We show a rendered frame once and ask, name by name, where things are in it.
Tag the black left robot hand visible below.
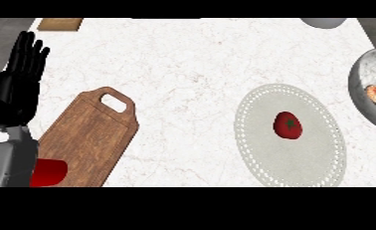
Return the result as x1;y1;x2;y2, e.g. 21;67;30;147
0;30;51;129

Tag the grey oval placemat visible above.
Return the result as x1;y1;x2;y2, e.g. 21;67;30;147
232;83;347;188

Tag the small grey bowl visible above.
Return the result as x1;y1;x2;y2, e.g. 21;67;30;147
297;18;347;30

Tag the grey metal bowl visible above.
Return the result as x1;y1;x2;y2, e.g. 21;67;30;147
346;48;376;126

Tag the tan wooden block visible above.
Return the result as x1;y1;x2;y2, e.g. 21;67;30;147
36;18;83;32

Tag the brown wooden cutting board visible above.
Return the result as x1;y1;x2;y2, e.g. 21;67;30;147
33;86;141;188

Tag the red bell pepper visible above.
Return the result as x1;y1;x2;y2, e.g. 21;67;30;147
29;158;69;188

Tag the red tomato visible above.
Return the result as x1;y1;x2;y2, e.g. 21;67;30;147
271;111;303;140

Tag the orange food piece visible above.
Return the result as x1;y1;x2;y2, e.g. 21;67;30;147
364;85;376;104

